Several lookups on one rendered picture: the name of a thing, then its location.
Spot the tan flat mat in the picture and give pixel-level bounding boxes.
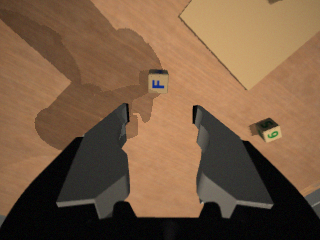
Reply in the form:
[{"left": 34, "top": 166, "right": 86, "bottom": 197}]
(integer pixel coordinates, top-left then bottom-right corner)
[{"left": 179, "top": 0, "right": 320, "bottom": 91}]

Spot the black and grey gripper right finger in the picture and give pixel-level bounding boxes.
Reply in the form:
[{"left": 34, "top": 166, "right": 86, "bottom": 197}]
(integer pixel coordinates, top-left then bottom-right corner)
[{"left": 192, "top": 105, "right": 320, "bottom": 240}]

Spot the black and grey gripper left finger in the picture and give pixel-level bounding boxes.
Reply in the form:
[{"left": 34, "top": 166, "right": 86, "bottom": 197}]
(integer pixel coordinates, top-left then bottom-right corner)
[{"left": 0, "top": 103, "right": 130, "bottom": 240}]

